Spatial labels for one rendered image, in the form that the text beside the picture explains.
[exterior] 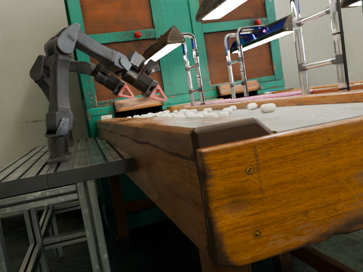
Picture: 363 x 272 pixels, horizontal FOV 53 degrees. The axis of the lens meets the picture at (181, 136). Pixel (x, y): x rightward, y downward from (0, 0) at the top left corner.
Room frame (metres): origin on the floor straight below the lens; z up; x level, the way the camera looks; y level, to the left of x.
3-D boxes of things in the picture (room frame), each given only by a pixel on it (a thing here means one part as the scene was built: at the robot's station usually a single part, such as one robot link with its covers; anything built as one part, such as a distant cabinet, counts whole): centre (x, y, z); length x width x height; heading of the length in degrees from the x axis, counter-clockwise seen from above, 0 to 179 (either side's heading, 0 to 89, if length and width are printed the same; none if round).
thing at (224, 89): (2.43, -0.42, 0.83); 0.30 x 0.06 x 0.07; 106
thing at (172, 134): (1.34, 0.18, 0.67); 1.81 x 0.12 x 0.19; 16
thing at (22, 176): (1.58, 0.25, 0.65); 1.20 x 0.90 x 0.04; 14
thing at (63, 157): (1.23, 0.42, 0.71); 0.20 x 0.07 x 0.08; 14
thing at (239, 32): (1.97, -0.42, 0.90); 0.20 x 0.19 x 0.45; 16
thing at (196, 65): (1.85, -0.03, 0.90); 0.20 x 0.19 x 0.45; 16
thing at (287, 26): (1.99, -0.49, 1.08); 0.62 x 0.08 x 0.07; 16
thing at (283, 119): (1.40, -0.02, 0.73); 1.81 x 0.30 x 0.02; 16
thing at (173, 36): (1.84, 0.05, 1.08); 0.62 x 0.08 x 0.07; 16
